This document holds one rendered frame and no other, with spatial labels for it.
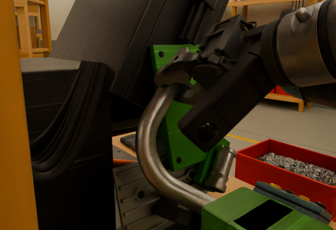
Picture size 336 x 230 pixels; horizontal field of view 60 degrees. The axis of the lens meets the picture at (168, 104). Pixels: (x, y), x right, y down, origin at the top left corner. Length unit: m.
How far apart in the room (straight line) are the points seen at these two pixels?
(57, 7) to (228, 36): 10.08
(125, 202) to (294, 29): 0.33
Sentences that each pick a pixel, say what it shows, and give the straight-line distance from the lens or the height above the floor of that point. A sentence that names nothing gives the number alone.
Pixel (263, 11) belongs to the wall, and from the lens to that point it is 6.62.
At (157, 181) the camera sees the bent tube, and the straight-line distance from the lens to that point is 0.41.
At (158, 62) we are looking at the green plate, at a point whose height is 1.25.
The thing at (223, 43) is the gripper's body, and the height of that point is 1.28.
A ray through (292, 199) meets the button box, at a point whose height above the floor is 0.95.
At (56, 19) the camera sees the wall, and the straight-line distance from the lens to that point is 10.32.
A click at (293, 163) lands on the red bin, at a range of 1.05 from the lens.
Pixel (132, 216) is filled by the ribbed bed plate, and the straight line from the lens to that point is 0.48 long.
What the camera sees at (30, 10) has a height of 2.06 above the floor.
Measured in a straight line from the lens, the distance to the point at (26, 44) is 2.98.
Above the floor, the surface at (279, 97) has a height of 0.22.
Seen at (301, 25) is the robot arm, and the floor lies 1.29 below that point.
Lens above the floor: 1.28
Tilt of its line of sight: 13 degrees down
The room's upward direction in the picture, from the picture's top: straight up
